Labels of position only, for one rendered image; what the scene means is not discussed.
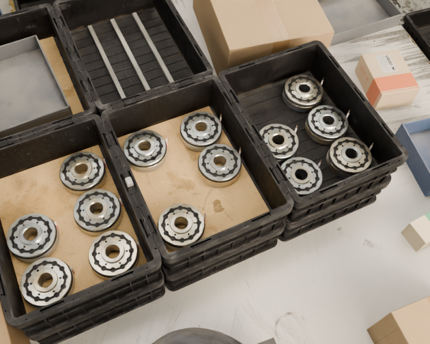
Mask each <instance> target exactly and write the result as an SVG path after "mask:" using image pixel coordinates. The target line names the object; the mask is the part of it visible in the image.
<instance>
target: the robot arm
mask: <svg viewBox="0 0 430 344"><path fill-rule="evenodd" d="M152 344H243V343H242V342H240V341H238V340H237V339H235V338H233V337H231V336H229V335H227V334H224V333H222V332H219V331H215V330H210V329H207V328H184V329H181V330H175V331H172V332H170V333H168V334H165V335H164V336H162V337H160V338H159V339H158V340H156V341H155V342H153V343H152Z"/></svg>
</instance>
